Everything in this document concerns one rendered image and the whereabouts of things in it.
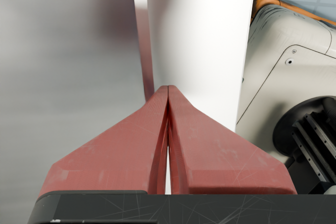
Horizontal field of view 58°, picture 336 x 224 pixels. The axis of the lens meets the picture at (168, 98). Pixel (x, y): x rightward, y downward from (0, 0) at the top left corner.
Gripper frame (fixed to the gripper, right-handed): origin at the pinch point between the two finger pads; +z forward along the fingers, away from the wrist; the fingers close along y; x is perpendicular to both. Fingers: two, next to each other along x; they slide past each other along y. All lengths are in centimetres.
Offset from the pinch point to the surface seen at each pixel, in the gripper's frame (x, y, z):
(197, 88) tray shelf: 1.4, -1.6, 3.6
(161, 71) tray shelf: 0.2, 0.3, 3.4
